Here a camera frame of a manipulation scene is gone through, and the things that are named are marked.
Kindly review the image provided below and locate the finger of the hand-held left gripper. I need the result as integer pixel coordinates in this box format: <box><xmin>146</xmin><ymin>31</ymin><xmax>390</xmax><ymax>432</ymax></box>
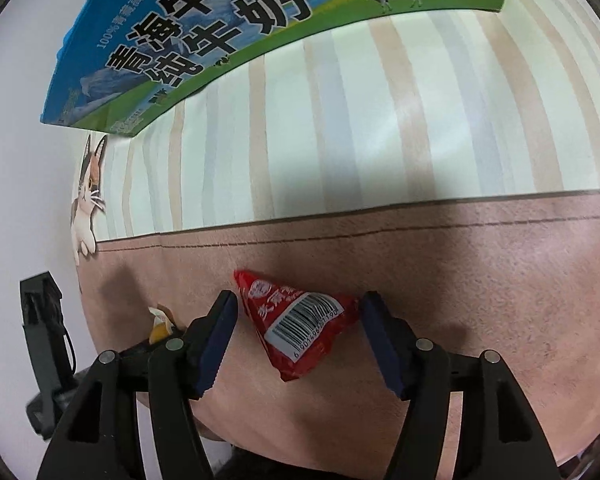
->
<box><xmin>119</xmin><ymin>337</ymin><xmax>157</xmax><ymax>361</ymax></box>

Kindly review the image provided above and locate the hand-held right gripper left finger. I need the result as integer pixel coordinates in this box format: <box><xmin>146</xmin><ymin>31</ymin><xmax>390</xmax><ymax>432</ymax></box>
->
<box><xmin>37</xmin><ymin>290</ymin><xmax>239</xmax><ymax>480</ymax></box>

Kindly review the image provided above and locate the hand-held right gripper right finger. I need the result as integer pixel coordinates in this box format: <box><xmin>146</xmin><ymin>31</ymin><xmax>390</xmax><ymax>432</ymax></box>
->
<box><xmin>361</xmin><ymin>291</ymin><xmax>561</xmax><ymax>480</ymax></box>

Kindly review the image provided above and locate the yellow white snack packet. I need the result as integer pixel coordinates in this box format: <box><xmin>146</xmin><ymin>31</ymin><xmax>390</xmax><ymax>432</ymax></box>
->
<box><xmin>147</xmin><ymin>305</ymin><xmax>182</xmax><ymax>345</ymax></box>

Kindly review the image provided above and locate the red triangular snack packet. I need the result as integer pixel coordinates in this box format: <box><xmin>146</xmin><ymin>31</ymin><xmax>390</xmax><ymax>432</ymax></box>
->
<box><xmin>233</xmin><ymin>269</ymin><xmax>361</xmax><ymax>383</ymax></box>

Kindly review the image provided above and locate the blue green milk carton box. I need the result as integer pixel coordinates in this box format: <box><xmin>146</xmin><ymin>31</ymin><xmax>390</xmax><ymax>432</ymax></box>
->
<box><xmin>40</xmin><ymin>0</ymin><xmax>509</xmax><ymax>139</ymax></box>

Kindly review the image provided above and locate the striped cat print mat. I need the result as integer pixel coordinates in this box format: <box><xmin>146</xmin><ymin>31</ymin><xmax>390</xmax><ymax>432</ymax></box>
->
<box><xmin>70</xmin><ymin>0</ymin><xmax>600</xmax><ymax>480</ymax></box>

